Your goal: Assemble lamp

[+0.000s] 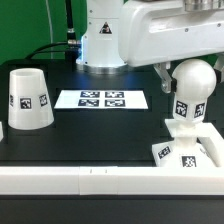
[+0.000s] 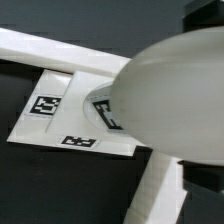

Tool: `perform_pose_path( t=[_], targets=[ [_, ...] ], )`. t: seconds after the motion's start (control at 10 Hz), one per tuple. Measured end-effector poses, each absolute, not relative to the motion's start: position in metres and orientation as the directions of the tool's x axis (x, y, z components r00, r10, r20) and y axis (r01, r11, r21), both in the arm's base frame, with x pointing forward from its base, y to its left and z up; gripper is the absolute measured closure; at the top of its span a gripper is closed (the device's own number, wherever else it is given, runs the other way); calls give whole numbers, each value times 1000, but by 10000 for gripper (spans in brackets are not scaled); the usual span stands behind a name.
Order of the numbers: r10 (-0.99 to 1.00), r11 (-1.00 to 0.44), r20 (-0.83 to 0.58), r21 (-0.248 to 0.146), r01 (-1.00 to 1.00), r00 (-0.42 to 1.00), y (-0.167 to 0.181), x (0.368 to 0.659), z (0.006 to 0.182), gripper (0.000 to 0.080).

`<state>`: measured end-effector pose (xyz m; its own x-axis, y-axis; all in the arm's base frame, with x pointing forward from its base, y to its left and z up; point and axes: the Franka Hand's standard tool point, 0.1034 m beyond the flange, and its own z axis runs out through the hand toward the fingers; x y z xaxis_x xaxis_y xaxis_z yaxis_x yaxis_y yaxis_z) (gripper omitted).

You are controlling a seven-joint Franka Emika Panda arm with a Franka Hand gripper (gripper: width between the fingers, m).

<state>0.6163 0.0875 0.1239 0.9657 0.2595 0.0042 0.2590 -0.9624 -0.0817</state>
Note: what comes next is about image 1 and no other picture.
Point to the white lamp base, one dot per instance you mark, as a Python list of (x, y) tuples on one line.
[(183, 151)]

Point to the white lamp shade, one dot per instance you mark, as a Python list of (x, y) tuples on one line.
[(29, 103)]

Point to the white left fence bar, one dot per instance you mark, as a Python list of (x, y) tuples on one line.
[(1, 132)]

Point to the white lamp bulb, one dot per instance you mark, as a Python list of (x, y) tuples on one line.
[(196, 80)]

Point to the white right fence bar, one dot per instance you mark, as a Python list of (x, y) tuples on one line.
[(213, 143)]

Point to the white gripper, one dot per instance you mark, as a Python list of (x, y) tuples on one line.
[(159, 31)]

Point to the white fence bar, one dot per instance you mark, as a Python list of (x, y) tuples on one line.
[(110, 181), (1, 132), (213, 143)]

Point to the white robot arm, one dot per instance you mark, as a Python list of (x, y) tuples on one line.
[(99, 44)]

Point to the white front fence bar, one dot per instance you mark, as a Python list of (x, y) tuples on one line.
[(110, 181)]

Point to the white marker sheet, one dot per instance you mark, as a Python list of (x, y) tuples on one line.
[(101, 99)]

